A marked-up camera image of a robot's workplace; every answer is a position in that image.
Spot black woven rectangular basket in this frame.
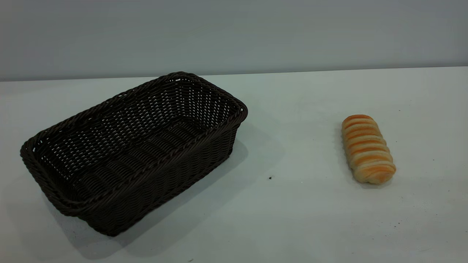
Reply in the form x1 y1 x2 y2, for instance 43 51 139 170
20 72 248 237

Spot striped orange bread roll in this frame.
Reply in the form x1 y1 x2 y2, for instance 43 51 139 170
341 114 396 184

